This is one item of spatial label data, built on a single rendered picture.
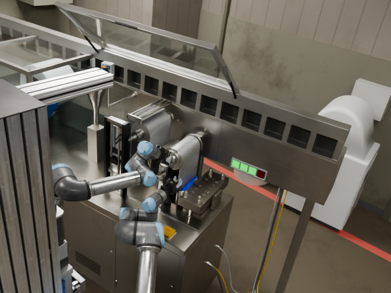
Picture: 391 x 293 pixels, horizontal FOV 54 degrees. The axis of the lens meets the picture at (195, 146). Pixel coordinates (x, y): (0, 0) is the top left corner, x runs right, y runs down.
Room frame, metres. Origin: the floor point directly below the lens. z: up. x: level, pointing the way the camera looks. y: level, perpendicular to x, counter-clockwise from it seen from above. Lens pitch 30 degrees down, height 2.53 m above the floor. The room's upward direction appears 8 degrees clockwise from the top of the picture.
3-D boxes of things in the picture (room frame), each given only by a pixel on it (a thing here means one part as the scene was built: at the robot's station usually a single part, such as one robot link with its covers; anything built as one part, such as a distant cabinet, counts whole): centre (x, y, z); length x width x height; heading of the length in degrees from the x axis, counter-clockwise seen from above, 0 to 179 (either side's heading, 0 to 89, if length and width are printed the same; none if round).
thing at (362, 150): (3.38, -1.41, 0.63); 0.73 x 0.58 x 1.26; 55
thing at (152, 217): (1.74, 0.22, 1.01); 0.11 x 0.08 x 0.11; 96
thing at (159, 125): (2.18, 0.20, 1.16); 0.39 x 0.23 x 0.51; 63
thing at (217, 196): (2.04, -0.19, 0.96); 0.10 x 0.03 x 0.11; 153
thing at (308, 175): (2.70, 0.51, 1.29); 3.10 x 0.28 x 0.30; 63
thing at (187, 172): (2.09, 0.02, 1.12); 0.23 x 0.01 x 0.18; 153
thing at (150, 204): (1.74, 0.20, 1.11); 0.11 x 0.08 x 0.09; 153
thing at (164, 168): (1.99, 0.18, 1.05); 0.06 x 0.05 x 0.31; 153
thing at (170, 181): (1.88, 0.13, 1.12); 0.12 x 0.08 x 0.09; 153
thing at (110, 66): (2.28, 0.61, 1.66); 0.07 x 0.07 x 0.10; 79
